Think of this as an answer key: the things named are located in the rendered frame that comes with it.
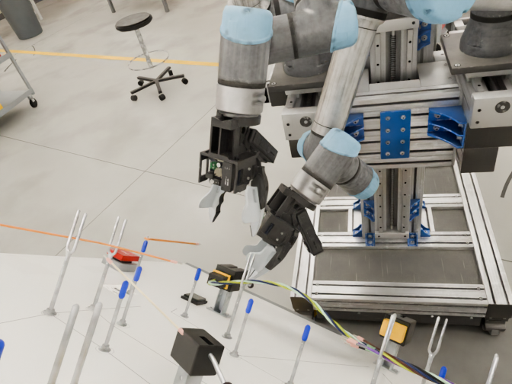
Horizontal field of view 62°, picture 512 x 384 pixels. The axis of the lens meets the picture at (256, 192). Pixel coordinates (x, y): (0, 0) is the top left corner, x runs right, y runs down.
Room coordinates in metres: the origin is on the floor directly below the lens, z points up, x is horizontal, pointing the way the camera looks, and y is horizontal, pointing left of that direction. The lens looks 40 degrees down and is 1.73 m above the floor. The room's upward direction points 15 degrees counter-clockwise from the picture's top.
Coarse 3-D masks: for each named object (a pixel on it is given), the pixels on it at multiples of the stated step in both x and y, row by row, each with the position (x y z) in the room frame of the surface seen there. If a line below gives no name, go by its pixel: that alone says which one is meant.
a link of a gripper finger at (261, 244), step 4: (260, 240) 0.63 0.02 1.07; (260, 244) 0.63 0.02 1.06; (264, 244) 0.63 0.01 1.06; (268, 244) 0.63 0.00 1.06; (272, 244) 0.63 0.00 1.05; (244, 248) 0.63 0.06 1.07; (248, 248) 0.62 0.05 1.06; (252, 248) 0.62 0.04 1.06; (256, 248) 0.62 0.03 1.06; (260, 248) 0.62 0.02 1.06; (244, 252) 0.62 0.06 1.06; (248, 252) 0.62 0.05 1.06; (252, 268) 0.60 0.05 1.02; (252, 272) 0.59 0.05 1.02
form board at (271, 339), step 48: (0, 288) 0.43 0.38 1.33; (48, 288) 0.46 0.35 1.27; (96, 288) 0.50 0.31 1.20; (144, 288) 0.55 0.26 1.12; (0, 336) 0.30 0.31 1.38; (48, 336) 0.32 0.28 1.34; (96, 336) 0.33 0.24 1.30; (144, 336) 0.35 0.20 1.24; (288, 336) 0.43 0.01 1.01; (336, 336) 0.48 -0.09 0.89
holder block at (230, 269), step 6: (222, 264) 0.54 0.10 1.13; (228, 264) 0.56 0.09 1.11; (222, 270) 0.53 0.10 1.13; (228, 270) 0.52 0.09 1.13; (234, 270) 0.52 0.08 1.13; (240, 270) 0.53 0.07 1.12; (234, 276) 0.51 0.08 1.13; (240, 276) 0.52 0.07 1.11; (246, 276) 0.54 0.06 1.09; (222, 288) 0.50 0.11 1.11; (228, 288) 0.50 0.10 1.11; (234, 288) 0.50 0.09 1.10
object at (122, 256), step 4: (112, 248) 0.68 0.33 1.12; (112, 252) 0.66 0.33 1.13; (120, 252) 0.66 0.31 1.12; (124, 252) 0.67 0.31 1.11; (128, 252) 0.67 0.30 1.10; (116, 256) 0.65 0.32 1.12; (120, 256) 0.64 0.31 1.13; (124, 256) 0.64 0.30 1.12; (128, 256) 0.65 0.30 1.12; (132, 256) 0.65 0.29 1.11; (136, 256) 0.66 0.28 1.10; (116, 260) 0.65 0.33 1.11; (120, 260) 0.64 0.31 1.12; (124, 260) 0.64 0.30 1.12; (128, 260) 0.64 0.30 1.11; (132, 260) 0.65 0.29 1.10; (136, 260) 0.65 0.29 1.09
